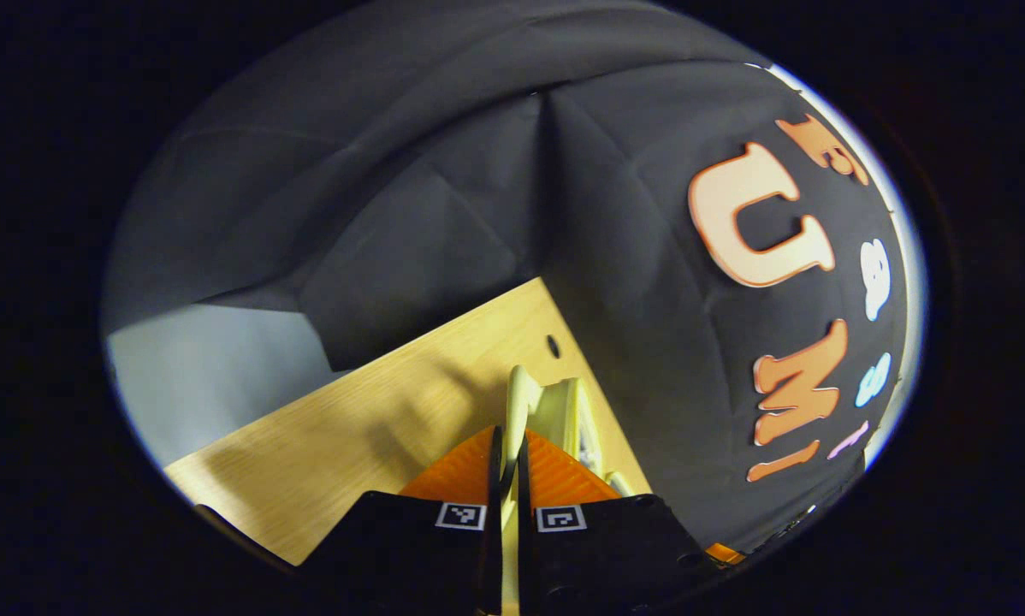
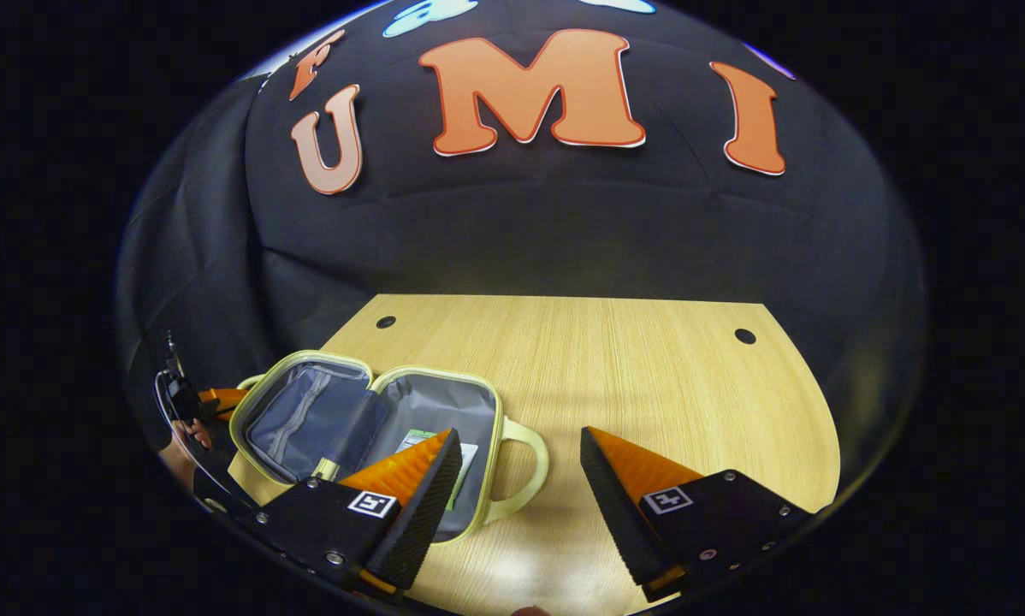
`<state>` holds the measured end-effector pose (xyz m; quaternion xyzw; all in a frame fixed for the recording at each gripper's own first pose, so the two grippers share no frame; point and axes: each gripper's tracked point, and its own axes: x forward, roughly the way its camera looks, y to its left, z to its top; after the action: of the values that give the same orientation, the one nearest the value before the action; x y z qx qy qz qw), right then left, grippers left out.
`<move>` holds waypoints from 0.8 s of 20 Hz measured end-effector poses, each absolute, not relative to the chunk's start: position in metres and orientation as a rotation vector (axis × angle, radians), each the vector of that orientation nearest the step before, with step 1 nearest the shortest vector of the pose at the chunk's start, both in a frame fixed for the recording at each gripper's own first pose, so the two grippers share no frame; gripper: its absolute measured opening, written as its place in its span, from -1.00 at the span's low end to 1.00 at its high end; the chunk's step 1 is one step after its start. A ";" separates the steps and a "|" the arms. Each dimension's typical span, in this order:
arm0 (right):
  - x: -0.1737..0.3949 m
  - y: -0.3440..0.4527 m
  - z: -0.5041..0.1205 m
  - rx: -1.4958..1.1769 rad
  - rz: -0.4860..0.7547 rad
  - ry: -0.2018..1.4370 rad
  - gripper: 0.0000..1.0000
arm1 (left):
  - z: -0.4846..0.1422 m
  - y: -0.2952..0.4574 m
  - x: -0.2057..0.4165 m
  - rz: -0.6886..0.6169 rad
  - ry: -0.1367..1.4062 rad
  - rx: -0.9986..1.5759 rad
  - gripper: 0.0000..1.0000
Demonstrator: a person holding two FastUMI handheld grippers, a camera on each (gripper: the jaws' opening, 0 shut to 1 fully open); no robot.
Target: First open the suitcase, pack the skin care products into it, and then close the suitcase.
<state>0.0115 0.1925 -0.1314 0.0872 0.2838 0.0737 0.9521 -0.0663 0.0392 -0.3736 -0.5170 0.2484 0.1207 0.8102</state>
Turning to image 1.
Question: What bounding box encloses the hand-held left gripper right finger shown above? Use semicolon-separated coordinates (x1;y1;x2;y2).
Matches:
518;427;720;616

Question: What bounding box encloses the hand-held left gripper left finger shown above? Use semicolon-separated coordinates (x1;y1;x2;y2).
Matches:
302;425;504;616

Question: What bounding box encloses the pale yellow small suitcase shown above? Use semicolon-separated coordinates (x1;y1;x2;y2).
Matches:
500;364;651;616

